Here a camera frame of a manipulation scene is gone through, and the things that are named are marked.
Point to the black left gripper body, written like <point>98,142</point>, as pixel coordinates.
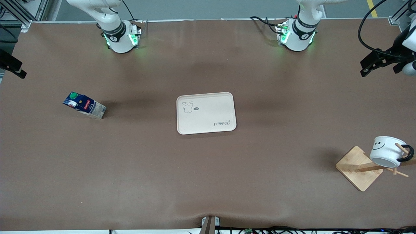
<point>396,48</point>

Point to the blue milk carton green cap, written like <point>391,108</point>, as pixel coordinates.
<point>85,105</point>

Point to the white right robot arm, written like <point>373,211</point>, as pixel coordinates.
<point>115,35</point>

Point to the cream plastic tray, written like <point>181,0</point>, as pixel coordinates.
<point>208,118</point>

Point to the wooden mug rack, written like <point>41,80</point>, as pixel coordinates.
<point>356,169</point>

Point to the brown table mat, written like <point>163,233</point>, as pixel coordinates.
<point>208,178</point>

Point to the green connector plug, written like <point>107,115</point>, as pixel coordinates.
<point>249,231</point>

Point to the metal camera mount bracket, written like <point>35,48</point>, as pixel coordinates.
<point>209,224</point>

